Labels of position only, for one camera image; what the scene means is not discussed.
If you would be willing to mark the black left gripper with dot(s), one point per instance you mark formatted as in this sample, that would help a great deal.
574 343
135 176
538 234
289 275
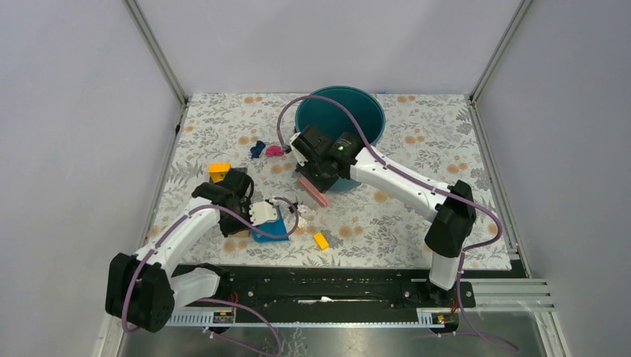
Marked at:
228 229

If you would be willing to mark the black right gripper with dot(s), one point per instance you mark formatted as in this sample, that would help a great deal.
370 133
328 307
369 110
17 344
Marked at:
323 187

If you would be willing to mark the pink hand brush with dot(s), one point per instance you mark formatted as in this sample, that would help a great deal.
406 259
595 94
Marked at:
313 192

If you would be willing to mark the blue plastic dustpan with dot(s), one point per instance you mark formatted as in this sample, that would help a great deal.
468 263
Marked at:
275 228

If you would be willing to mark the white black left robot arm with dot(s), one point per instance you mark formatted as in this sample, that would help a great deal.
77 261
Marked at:
141 288

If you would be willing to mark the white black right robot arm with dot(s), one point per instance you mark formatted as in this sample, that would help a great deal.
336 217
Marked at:
445 206

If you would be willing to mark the yellow toy brick house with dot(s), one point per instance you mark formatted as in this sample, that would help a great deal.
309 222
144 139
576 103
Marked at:
218 171

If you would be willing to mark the tan wooden block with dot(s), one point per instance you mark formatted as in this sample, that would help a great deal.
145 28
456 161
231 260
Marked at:
242 234

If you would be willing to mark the dark blue paper scrap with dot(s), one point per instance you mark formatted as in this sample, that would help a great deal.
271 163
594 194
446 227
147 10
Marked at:
257 150

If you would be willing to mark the small pink paper scrap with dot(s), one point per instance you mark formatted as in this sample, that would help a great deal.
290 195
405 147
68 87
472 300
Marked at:
274 151

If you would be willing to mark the white crumpled paper scrap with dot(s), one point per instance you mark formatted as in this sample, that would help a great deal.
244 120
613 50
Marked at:
306 216

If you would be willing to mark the teal plastic bucket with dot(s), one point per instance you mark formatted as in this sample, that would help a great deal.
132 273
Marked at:
339 109

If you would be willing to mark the yellow rectangular block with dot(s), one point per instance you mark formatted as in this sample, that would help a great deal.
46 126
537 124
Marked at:
321 241

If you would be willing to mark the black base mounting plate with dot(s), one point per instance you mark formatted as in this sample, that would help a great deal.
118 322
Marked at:
336 295

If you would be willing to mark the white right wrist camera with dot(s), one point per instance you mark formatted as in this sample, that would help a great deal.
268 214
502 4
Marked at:
294 143

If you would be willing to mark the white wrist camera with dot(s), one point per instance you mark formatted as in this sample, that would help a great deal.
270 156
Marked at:
263 212
294 143

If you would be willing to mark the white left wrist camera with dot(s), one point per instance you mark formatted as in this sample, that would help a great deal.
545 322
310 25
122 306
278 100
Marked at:
263 212

